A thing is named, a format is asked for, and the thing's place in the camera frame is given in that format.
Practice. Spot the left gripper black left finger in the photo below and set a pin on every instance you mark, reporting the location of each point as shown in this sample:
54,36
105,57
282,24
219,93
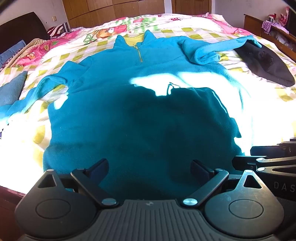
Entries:
88,181

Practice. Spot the purple patterned cloth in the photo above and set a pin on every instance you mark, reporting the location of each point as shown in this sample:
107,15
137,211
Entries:
267,25

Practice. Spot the blue pillow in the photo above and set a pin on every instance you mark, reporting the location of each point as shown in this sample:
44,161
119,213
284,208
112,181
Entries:
6,55

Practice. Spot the teal fleece zip pullover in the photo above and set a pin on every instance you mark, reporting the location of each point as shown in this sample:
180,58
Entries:
144,108

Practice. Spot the dark wooden headboard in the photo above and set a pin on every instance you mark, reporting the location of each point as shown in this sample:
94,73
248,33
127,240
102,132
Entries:
26,27

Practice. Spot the blue folded towel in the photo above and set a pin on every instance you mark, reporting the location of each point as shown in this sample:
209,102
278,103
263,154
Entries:
10,92

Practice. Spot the black monitor with pink cover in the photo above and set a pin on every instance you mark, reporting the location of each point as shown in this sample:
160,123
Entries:
288,20

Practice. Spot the red white striped pillow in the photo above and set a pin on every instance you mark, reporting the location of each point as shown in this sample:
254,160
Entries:
58,30

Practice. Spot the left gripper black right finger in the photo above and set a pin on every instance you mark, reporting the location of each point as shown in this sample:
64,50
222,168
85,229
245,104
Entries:
210,180

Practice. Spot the wooden wardrobe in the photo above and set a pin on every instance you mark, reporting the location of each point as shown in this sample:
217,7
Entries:
90,13

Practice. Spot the wooden door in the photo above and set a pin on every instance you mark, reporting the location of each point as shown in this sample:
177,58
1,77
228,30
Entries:
191,7

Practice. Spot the black folded garment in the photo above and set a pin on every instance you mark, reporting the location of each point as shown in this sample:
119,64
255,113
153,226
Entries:
264,63

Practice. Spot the checkered floral bed quilt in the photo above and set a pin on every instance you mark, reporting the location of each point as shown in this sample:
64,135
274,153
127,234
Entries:
25,138

